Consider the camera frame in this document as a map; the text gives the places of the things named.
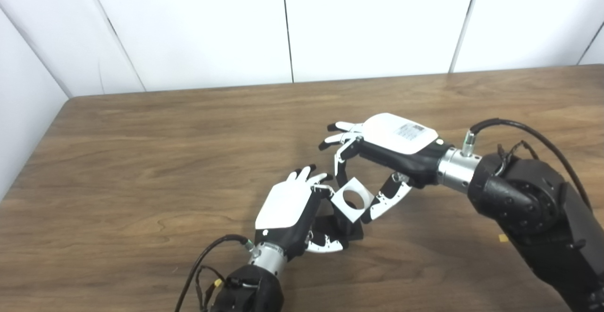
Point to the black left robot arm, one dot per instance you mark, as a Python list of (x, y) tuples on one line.
[(250, 290)]

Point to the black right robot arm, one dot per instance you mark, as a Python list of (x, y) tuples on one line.
[(533, 208)]

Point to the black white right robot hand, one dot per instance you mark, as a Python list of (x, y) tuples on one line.
[(401, 147)]

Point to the black peg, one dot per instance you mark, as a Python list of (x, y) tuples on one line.
[(351, 231)]

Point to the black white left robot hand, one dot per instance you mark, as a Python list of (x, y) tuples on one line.
[(285, 203)]

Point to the white square piece with hole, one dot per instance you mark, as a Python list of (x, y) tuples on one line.
[(361, 188)]

